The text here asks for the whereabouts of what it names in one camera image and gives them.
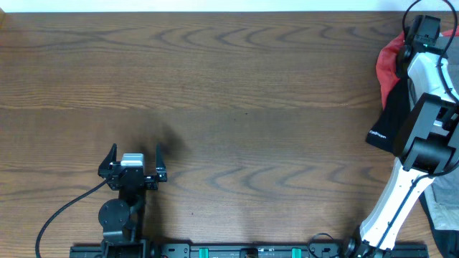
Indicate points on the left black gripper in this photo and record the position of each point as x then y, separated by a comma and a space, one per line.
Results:
150, 184

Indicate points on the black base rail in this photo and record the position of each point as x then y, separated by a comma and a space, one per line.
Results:
316, 249

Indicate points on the red garment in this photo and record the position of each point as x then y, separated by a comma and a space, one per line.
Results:
385, 66

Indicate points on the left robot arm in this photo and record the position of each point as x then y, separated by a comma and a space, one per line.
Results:
122, 218

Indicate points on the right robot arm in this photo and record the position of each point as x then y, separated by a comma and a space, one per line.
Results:
425, 147

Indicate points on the grey trousers in pile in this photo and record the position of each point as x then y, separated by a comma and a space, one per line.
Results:
428, 72

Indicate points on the black garment with white logo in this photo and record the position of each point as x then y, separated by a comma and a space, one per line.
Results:
391, 122

